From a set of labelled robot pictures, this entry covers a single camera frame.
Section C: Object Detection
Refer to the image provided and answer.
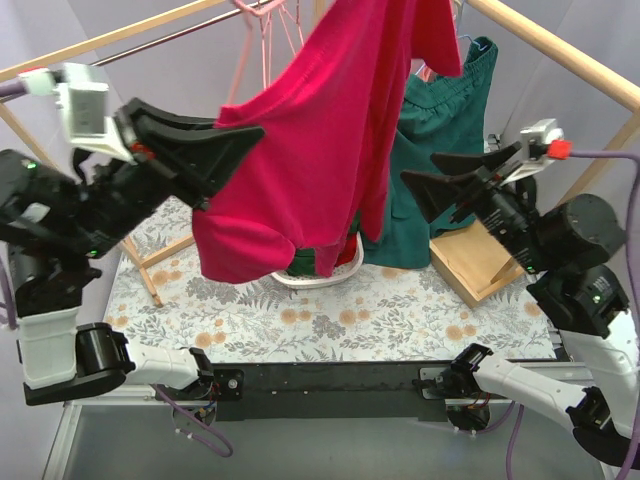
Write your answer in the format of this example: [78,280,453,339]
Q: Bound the dark green garment in basket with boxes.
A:
[285,248,317,277]

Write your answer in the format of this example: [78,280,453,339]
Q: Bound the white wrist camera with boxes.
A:
[505,118,572,184]
[18,63,133,163]

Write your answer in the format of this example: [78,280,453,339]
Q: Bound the pink wire hanger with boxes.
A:
[259,12,273,89]
[226,0,273,104]
[276,1,305,55]

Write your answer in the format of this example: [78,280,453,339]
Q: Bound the red garment in basket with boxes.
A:
[335,212,360,267]

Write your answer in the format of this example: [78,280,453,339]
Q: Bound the white laundry basket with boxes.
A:
[271,233,364,290]

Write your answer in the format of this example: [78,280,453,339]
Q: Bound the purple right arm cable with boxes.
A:
[504,149,640,480]

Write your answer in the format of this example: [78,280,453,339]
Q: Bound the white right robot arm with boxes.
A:
[401,140,639,478]

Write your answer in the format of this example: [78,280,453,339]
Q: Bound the salmon garment on hanger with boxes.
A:
[414,63,437,83]

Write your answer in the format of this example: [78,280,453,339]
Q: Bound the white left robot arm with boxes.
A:
[1,99,265,406]

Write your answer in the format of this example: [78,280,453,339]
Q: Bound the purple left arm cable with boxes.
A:
[0,79,235,459]

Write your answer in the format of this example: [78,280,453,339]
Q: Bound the teal shorts on hanger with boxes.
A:
[362,36,498,269]

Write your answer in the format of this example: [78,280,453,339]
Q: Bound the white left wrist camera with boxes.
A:
[18,63,133,163]

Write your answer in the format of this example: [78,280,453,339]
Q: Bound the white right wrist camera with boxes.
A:
[505,118,572,184]

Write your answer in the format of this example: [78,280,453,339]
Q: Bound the magenta t shirt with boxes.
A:
[192,1,461,284]

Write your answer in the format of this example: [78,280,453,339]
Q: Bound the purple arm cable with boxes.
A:
[0,79,235,459]
[504,149,640,480]

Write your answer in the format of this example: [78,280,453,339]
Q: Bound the metal hanging rail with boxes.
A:
[91,9,241,67]

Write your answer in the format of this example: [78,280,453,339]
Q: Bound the wooden clothes rack frame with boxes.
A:
[1,1,639,308]

